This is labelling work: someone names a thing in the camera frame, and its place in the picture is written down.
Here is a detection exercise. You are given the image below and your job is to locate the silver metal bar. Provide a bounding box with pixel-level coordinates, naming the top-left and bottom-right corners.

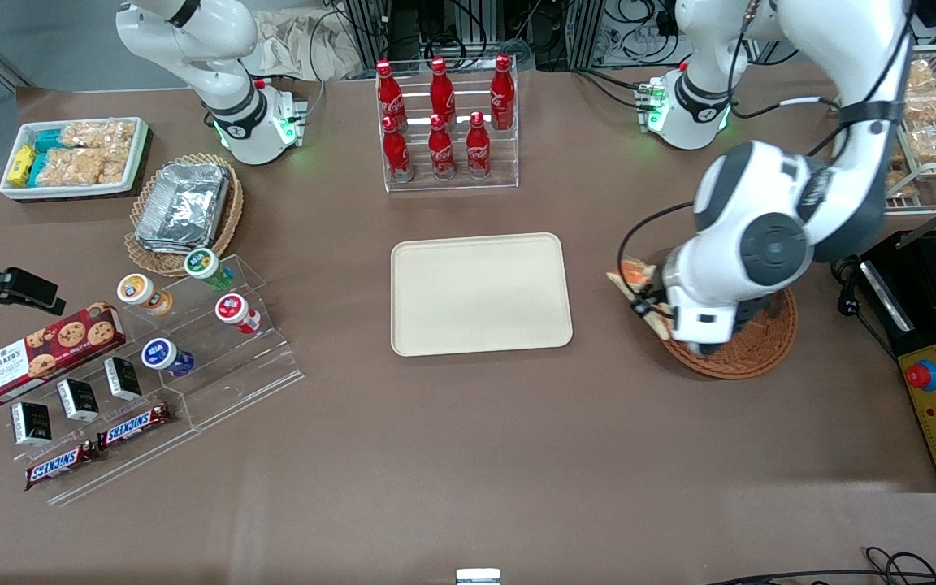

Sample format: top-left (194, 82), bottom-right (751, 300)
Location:
top-left (860, 260), bottom-right (916, 335)

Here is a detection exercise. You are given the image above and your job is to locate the light wicker basket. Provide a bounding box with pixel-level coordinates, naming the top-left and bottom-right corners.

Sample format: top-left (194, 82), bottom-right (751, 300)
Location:
top-left (124, 153), bottom-right (244, 278)

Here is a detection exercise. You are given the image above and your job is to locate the blue lid yogurt bottle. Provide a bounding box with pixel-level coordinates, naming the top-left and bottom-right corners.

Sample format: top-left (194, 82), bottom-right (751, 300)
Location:
top-left (141, 338), bottom-right (196, 379)

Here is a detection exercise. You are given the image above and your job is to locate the red lid yogurt bottle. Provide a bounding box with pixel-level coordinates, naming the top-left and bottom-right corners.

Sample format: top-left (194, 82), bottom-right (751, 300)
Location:
top-left (215, 293), bottom-right (262, 336)

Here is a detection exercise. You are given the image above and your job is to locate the stack of foil containers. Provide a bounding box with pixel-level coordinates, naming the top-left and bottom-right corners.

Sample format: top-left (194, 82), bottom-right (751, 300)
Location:
top-left (134, 162), bottom-right (232, 255)

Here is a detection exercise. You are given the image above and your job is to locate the black appliance base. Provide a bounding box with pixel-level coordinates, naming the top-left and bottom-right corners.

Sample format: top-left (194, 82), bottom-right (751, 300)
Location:
top-left (856, 230), bottom-right (936, 358)

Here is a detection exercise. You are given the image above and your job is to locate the thick black cable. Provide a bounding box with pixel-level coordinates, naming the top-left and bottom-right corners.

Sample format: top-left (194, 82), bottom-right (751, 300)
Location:
top-left (830, 255), bottom-right (899, 358)

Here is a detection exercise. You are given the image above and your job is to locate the brown wicker basket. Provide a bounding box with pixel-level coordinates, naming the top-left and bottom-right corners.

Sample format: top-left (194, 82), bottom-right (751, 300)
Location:
top-left (661, 283), bottom-right (799, 380)

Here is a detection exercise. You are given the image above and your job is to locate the white wire rack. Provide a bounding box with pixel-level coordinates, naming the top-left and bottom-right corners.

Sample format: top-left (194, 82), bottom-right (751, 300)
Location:
top-left (882, 44), bottom-right (936, 216)

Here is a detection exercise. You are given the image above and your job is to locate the triangle sandwich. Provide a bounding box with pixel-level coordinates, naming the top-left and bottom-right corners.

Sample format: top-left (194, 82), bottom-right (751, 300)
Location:
top-left (606, 255), bottom-right (676, 340)

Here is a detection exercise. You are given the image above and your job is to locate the clear bag of crackers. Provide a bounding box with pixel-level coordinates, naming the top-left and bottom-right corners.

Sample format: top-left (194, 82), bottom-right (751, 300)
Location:
top-left (61, 121), bottom-right (137, 152)
top-left (37, 149), bottom-right (129, 187)

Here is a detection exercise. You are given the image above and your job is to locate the crumpled brown paper bag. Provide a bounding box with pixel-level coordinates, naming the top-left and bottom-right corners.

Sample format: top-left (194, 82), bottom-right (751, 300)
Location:
top-left (255, 8), bottom-right (365, 82)

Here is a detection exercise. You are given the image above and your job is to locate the yellow snack packet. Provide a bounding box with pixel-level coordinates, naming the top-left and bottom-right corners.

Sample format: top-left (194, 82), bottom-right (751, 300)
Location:
top-left (8, 145), bottom-right (37, 187)

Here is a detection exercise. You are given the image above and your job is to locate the aluminium equipment frame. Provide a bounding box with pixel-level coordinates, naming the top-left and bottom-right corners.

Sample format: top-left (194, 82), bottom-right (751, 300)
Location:
top-left (336, 0), bottom-right (680, 74)

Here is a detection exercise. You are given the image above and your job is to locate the clear acrylic bottle stand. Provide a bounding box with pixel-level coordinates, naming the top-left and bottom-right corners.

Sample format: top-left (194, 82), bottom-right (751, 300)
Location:
top-left (376, 57), bottom-right (520, 193)

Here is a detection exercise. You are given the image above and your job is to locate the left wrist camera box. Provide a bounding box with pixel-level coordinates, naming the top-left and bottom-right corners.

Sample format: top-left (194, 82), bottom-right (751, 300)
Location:
top-left (700, 299), bottom-right (771, 355)

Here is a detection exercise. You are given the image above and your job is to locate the red Walkers cookie box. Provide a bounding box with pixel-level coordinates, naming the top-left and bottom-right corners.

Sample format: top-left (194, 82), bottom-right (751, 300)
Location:
top-left (0, 301), bottom-right (128, 407)

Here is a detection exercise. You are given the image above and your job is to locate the clear acrylic stepped display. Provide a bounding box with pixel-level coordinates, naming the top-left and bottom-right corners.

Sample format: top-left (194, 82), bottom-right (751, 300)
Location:
top-left (0, 253), bottom-right (305, 506)

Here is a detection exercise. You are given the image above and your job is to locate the red cola bottle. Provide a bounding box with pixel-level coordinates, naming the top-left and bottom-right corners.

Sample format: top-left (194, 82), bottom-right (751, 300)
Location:
top-left (428, 114), bottom-right (457, 181)
top-left (381, 115), bottom-right (414, 183)
top-left (430, 57), bottom-right (457, 123)
top-left (490, 54), bottom-right (516, 132)
top-left (466, 111), bottom-right (492, 180)
top-left (376, 61), bottom-right (408, 132)

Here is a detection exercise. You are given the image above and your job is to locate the black cable on table edge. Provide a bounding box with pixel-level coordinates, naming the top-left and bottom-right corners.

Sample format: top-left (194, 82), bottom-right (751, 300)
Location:
top-left (704, 547), bottom-right (936, 585)

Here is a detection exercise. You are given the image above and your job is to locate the Snickers bar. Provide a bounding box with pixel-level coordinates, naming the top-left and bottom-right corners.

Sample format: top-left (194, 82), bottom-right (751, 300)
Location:
top-left (97, 403), bottom-right (172, 450)
top-left (25, 441), bottom-right (102, 492)

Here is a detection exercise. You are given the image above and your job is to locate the beige plastic tray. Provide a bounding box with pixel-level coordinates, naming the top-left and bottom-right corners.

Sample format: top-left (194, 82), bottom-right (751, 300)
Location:
top-left (390, 232), bottom-right (574, 358)

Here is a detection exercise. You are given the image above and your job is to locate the orange yogurt bottle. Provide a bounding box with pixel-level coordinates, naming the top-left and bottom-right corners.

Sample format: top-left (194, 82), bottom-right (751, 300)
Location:
top-left (117, 274), bottom-right (175, 318)

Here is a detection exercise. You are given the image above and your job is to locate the white rectangular snack bin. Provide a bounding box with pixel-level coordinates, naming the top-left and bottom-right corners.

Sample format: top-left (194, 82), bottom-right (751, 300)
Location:
top-left (0, 117), bottom-right (150, 201)

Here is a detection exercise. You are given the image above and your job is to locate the small black box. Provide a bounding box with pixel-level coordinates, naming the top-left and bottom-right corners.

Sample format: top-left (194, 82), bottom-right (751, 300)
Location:
top-left (57, 379), bottom-right (101, 423)
top-left (11, 401), bottom-right (54, 447)
top-left (104, 356), bottom-right (143, 402)

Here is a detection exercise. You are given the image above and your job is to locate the green lid yogurt bottle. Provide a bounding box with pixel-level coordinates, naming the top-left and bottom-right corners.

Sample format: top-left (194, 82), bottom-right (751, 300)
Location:
top-left (184, 248), bottom-right (236, 293)

